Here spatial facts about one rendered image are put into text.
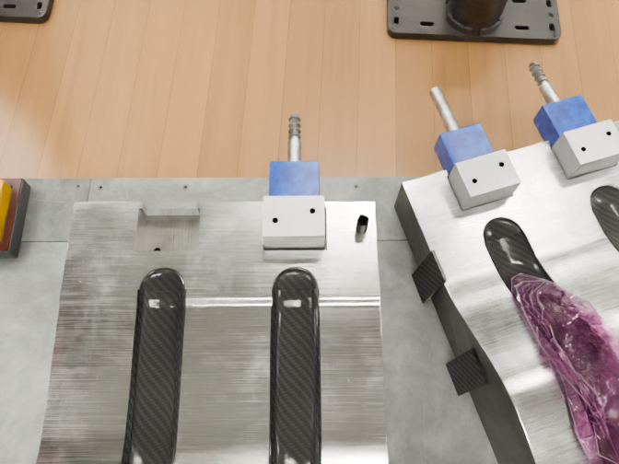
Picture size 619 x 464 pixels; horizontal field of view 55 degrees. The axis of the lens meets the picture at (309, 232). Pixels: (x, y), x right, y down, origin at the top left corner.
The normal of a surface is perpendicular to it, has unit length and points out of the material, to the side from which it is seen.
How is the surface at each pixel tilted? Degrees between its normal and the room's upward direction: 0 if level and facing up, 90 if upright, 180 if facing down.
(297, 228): 0
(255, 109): 0
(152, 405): 4
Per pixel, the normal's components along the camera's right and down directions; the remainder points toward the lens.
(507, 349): -0.13, -0.73
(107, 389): 0.00, -0.33
